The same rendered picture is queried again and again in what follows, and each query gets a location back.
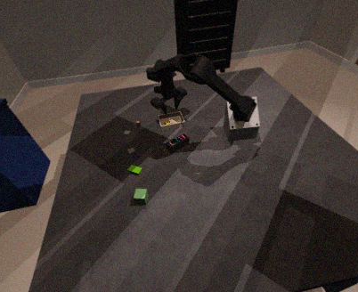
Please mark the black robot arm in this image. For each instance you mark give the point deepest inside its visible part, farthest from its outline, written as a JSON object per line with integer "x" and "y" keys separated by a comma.
{"x": 203, "y": 72}

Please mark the flat green block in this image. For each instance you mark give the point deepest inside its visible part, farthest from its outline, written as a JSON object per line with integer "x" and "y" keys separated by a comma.
{"x": 135, "y": 170}

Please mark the small green cube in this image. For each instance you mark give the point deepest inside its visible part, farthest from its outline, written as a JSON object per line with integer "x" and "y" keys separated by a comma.
{"x": 141, "y": 196}

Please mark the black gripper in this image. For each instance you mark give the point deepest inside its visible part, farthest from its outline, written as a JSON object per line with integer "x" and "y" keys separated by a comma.
{"x": 169, "y": 93}

